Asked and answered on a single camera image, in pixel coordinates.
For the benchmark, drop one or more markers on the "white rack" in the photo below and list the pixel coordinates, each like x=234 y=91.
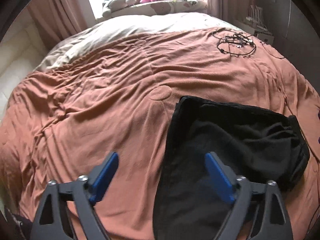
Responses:
x=256 y=15

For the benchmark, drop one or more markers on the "beige plush toy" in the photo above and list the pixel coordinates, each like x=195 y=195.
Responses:
x=117 y=3

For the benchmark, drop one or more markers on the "black pants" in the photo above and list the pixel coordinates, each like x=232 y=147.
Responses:
x=250 y=135

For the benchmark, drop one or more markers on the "cream leather headboard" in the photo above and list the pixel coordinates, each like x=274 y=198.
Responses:
x=15 y=55

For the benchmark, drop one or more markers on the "printed windowsill cushion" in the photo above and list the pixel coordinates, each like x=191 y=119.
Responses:
x=160 y=7

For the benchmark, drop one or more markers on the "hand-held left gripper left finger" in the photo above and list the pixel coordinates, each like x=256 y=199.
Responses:
x=105 y=177

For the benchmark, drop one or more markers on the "beige duvet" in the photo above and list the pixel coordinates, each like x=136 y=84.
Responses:
x=125 y=30

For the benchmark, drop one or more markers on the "brown blanket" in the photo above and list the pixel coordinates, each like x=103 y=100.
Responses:
x=100 y=105

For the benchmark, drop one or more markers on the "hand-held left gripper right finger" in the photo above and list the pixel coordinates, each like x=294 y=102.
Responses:
x=220 y=177

